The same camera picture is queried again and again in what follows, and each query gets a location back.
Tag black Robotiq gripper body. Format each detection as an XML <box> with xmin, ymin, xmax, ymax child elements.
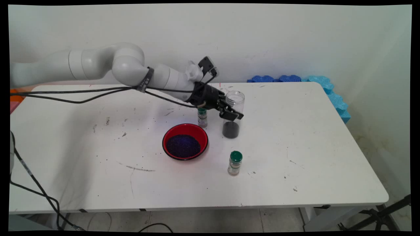
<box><xmin>189</xmin><ymin>82</ymin><xmax>227</xmax><ymax>110</ymax></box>

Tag tall clear jar black granules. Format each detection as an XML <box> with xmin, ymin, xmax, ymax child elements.
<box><xmin>222</xmin><ymin>91</ymin><xmax>245</xmax><ymax>139</ymax></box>

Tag small spice bottle green cap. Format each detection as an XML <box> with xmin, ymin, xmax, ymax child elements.
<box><xmin>197</xmin><ymin>108</ymin><xmax>208</xmax><ymax>128</ymax></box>
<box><xmin>228</xmin><ymin>151</ymin><xmax>243</xmax><ymax>176</ymax></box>

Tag red bowl black rim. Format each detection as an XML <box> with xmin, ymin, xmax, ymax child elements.
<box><xmin>162</xmin><ymin>123</ymin><xmax>209</xmax><ymax>161</ymax></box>

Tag black granule pile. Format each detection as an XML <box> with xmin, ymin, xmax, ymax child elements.
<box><xmin>166</xmin><ymin>134</ymin><xmax>201</xmax><ymax>158</ymax></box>

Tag light blue foam mat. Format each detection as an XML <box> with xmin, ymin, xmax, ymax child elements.
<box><xmin>302</xmin><ymin>75</ymin><xmax>351</xmax><ymax>124</ymax></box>

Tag black tripod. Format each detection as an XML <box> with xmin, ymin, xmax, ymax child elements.
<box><xmin>338</xmin><ymin>194</ymin><xmax>411</xmax><ymax>231</ymax></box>

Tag orange foam block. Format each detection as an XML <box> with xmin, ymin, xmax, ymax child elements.
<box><xmin>10</xmin><ymin>86</ymin><xmax>36</xmax><ymax>103</ymax></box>

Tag white table leg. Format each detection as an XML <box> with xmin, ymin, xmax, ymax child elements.
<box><xmin>46</xmin><ymin>213</ymin><xmax>70</xmax><ymax>230</ymax></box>

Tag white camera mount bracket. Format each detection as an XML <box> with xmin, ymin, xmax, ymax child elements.
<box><xmin>185</xmin><ymin>61</ymin><xmax>204</xmax><ymax>82</ymax></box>

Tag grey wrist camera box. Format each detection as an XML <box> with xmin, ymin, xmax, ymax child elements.
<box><xmin>198</xmin><ymin>56</ymin><xmax>219</xmax><ymax>77</ymax></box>

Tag black camera cable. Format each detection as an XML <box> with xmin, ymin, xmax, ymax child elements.
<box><xmin>10</xmin><ymin>67</ymin><xmax>220</xmax><ymax>97</ymax></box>

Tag black velcro cable strap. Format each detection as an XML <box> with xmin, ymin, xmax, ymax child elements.
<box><xmin>136</xmin><ymin>67</ymin><xmax>155</xmax><ymax>93</ymax></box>

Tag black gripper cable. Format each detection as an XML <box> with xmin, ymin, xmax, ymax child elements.
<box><xmin>10</xmin><ymin>87</ymin><xmax>207</xmax><ymax>108</ymax></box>

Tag black floor cable loop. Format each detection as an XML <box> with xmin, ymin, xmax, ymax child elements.
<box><xmin>138</xmin><ymin>223</ymin><xmax>173</xmax><ymax>232</ymax></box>

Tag black hanging robot cable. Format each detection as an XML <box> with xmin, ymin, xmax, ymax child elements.
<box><xmin>9</xmin><ymin>131</ymin><xmax>86</xmax><ymax>230</ymax></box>

